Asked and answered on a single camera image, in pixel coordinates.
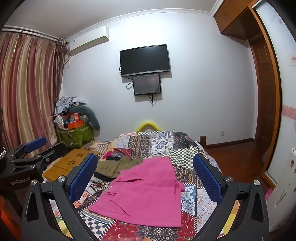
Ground striped maroon curtain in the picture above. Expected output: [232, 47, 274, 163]
[0, 31, 68, 158]

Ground grey pillow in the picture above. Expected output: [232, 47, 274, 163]
[72, 105, 100, 131]

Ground yellow foam tube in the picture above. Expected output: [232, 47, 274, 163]
[136, 120, 162, 132]

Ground magenta red garment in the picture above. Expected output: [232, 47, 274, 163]
[102, 148, 132, 161]

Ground white plastic appliance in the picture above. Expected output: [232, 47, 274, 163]
[268, 148, 296, 232]

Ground white wardrobe sliding door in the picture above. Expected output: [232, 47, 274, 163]
[253, 0, 296, 186]

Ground wooden lap board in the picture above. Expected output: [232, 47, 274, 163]
[44, 148, 100, 181]

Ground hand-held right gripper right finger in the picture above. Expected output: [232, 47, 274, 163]
[193, 153, 270, 241]

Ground white air conditioner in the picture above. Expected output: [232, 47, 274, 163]
[67, 25, 109, 56]

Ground wooden overhead cabinet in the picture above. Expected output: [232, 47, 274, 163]
[213, 0, 264, 42]

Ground green fabric bag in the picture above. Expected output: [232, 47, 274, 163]
[56, 123, 95, 149]

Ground wooden door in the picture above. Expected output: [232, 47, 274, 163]
[250, 35, 278, 149]

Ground olive green pants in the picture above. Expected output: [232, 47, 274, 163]
[95, 156, 144, 179]

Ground small black wall monitor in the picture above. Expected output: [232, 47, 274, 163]
[132, 74, 162, 96]

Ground orange box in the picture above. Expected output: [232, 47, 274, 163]
[68, 119, 86, 130]

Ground black wall television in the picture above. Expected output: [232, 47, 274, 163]
[120, 44, 171, 77]

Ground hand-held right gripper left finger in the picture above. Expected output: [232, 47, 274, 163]
[21, 153, 99, 241]

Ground pink pants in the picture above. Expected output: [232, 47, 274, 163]
[88, 156, 186, 227]

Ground patchwork printed blanket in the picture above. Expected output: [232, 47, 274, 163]
[46, 131, 241, 241]

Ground white curtain rail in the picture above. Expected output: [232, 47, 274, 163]
[1, 25, 59, 42]

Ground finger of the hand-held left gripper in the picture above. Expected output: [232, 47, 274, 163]
[9, 137, 48, 161]
[11, 142, 66, 172]

